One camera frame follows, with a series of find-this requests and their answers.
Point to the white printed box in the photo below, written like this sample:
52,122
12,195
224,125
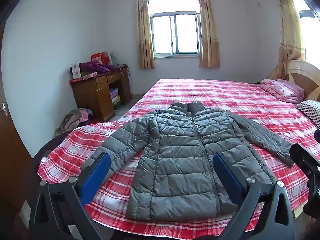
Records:
75,71

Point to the pink quilt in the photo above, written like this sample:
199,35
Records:
282,88

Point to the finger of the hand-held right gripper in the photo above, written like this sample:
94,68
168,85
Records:
301,156

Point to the stack of boxes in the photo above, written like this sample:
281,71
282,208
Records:
115,98

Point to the pile of clothes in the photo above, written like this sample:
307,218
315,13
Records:
73,121

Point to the brown wooden door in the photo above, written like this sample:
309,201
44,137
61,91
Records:
11,142

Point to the wooden bed headboard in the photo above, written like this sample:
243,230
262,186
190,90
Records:
305,73

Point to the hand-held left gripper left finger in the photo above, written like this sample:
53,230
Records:
96,173

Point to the red plaid bed sheet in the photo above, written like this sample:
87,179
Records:
220,95

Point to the wooden desk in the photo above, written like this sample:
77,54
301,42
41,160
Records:
97,96

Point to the sliding window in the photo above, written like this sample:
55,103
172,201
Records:
173,33

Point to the bright side window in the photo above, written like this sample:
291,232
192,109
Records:
308,17

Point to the purple clothing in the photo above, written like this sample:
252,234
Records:
96,67

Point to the pale green bottle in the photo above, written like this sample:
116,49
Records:
113,59

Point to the red gift box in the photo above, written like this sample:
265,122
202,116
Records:
100,57

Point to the grey puffer jacket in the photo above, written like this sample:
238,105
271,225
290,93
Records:
180,155

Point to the striped pillow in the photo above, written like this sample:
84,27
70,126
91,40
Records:
311,111

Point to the flat red box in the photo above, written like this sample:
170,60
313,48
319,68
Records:
83,77

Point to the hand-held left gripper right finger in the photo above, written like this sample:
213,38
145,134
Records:
228,173

